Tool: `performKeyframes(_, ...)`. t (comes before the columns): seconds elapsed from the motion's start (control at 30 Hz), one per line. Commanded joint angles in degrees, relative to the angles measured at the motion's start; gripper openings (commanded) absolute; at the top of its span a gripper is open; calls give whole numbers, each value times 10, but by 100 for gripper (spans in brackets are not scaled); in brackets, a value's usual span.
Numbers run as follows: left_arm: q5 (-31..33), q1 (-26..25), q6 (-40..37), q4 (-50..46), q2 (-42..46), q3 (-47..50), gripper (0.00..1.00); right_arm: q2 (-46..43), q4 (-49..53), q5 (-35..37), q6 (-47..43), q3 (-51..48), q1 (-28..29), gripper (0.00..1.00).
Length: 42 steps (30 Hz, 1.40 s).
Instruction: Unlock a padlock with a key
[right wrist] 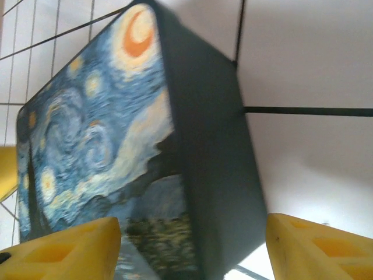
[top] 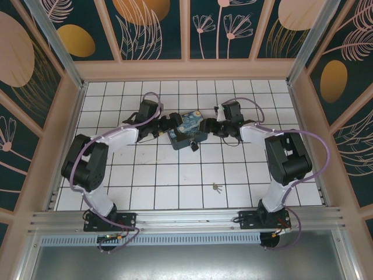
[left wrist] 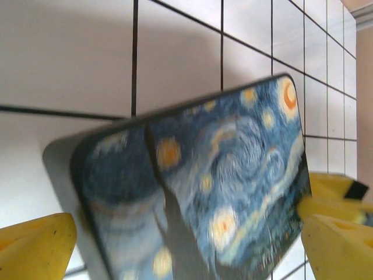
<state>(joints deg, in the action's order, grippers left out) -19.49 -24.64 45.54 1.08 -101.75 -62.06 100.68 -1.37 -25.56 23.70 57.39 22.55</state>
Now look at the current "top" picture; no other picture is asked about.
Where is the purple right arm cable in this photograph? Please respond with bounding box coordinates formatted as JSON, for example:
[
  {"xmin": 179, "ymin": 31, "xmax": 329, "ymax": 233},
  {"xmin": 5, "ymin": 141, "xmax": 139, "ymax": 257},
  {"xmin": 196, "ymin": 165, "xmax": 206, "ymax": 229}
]
[{"xmin": 233, "ymin": 97, "xmax": 332, "ymax": 251}]

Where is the grey slotted cable duct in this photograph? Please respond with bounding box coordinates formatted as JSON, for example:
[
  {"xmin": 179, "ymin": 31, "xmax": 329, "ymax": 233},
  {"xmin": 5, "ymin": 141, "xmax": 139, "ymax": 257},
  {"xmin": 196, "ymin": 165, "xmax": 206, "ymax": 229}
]
[{"xmin": 39, "ymin": 232, "xmax": 262, "ymax": 246}]

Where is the grey metal sheet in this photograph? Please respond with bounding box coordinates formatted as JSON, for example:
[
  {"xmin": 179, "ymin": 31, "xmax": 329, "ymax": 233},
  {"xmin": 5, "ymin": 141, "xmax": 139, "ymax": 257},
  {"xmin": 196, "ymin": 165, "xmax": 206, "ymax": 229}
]
[{"xmin": 17, "ymin": 229, "xmax": 358, "ymax": 280}]

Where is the aluminium mounting rail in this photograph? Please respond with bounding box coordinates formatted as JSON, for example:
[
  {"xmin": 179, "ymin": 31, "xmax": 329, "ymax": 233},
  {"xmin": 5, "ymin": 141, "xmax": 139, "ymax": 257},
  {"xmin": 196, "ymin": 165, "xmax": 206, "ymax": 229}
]
[{"xmin": 27, "ymin": 206, "xmax": 346, "ymax": 235}]

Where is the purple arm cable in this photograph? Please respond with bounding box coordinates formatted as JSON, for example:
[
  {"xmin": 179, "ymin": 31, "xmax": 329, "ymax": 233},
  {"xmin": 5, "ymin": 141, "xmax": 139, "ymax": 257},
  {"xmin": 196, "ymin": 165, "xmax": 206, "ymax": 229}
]
[
  {"xmin": 233, "ymin": 97, "xmax": 332, "ymax": 251},
  {"xmin": 69, "ymin": 92, "xmax": 164, "ymax": 255}
]

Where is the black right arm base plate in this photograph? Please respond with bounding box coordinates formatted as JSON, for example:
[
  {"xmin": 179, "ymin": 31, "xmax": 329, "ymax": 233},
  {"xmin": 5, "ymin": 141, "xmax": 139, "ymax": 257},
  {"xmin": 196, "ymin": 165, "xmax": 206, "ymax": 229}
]
[{"xmin": 237, "ymin": 209, "xmax": 292, "ymax": 231}]

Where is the aluminium frame post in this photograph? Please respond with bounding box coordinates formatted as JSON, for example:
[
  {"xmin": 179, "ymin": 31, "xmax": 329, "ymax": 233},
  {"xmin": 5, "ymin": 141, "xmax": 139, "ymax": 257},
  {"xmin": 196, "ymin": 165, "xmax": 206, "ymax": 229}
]
[
  {"xmin": 23, "ymin": 0, "xmax": 89, "ymax": 90},
  {"xmin": 286, "ymin": 0, "xmax": 351, "ymax": 86}
]

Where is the blue starry night print box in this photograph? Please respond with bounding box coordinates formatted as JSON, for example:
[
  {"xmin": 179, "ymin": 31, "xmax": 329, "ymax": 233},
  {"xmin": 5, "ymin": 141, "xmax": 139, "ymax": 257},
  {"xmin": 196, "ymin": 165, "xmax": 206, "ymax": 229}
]
[{"xmin": 167, "ymin": 110, "xmax": 209, "ymax": 151}]

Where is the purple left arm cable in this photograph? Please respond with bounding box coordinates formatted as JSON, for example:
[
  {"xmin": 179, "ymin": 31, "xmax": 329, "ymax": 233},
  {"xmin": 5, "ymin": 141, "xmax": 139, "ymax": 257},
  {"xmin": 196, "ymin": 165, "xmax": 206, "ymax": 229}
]
[{"xmin": 69, "ymin": 92, "xmax": 164, "ymax": 255}]

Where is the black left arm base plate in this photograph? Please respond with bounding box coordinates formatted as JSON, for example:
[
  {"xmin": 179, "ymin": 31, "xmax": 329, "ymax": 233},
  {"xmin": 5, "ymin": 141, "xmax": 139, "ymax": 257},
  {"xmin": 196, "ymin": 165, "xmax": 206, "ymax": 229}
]
[{"xmin": 83, "ymin": 212, "xmax": 138, "ymax": 233}]

